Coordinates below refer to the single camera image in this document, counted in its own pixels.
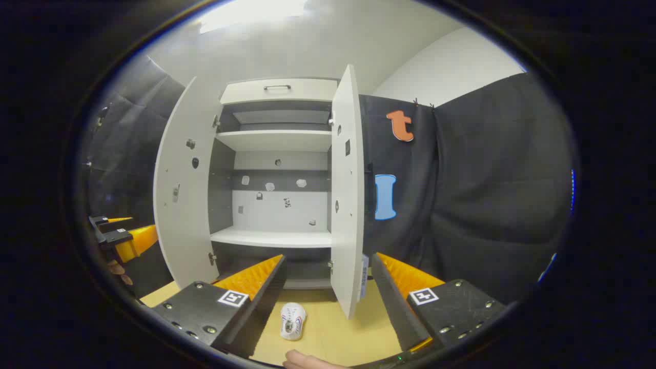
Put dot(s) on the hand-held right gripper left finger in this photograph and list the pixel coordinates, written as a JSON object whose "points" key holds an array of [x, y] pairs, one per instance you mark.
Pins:
{"points": [[261, 307]]}

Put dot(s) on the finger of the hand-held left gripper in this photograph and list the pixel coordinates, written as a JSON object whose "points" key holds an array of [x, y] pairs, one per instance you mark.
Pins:
{"points": [[136, 241], [100, 221]]}

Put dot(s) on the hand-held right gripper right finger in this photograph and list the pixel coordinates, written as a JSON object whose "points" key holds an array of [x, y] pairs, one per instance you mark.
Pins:
{"points": [[397, 307]]}

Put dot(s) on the white striped canvas shoe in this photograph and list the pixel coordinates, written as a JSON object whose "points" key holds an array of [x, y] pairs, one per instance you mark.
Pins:
{"points": [[293, 323]]}

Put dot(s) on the white cabinet door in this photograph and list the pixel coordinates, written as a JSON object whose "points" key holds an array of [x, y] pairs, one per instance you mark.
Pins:
{"points": [[347, 230], [182, 230]]}

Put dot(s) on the white shoe cabinet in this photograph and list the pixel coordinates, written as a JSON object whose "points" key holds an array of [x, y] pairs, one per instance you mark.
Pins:
{"points": [[279, 205]]}

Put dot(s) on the white cabinet shelf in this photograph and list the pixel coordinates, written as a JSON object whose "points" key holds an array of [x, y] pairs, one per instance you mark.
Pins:
{"points": [[271, 238], [277, 139]]}

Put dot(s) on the white cabinet drawer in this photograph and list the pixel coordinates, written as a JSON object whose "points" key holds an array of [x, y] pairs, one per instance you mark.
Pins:
{"points": [[279, 93]]}

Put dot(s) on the dark blue box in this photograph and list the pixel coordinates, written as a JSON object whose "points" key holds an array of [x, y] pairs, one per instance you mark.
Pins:
{"points": [[365, 277]]}

